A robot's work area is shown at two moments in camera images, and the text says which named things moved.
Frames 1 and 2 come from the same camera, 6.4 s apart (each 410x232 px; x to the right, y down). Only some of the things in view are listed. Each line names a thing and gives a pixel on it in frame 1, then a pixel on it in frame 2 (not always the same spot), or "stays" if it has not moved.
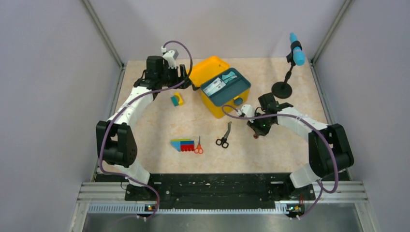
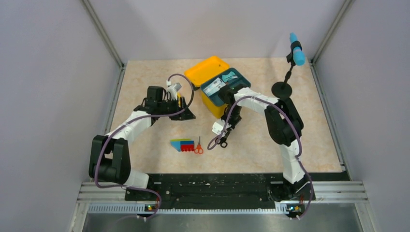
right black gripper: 253,124 -> 233,124
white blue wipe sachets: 215,86 stays
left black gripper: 183,72 -> 185,115
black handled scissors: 223,141 stays
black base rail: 219,191 stays
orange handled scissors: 198,149 stays
